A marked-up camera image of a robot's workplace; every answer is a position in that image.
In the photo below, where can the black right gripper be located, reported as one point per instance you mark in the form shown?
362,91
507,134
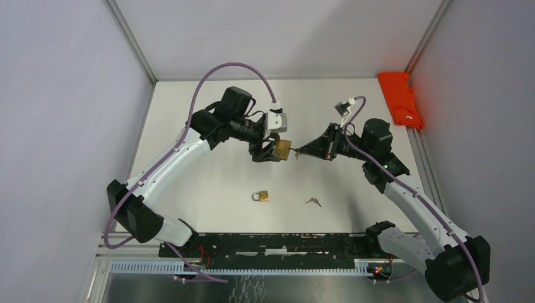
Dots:
322,146

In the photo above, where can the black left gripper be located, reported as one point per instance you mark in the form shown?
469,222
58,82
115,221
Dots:
260,154

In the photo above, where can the large brass padlock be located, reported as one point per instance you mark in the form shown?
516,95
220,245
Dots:
282,149

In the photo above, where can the silver key bunch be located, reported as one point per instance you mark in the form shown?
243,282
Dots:
297,152

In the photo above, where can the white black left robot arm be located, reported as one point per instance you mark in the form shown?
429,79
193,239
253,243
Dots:
133,202

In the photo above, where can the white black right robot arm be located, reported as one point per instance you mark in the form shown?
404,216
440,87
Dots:
413,200

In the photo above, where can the small brass padlock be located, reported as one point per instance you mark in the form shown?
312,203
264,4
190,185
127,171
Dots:
261,196

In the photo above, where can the small keys on table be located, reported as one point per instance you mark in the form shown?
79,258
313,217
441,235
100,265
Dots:
314,201

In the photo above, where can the orange folded cloth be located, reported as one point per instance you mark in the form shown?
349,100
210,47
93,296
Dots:
400,100

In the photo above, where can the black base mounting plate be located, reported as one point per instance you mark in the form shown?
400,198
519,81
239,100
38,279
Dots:
233,251

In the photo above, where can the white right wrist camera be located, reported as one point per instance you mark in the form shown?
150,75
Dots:
344,110

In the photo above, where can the aluminium corner frame post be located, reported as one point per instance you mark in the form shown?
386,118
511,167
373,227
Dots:
427,36

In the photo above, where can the aluminium front frame rail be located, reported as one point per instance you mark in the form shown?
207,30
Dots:
136,273

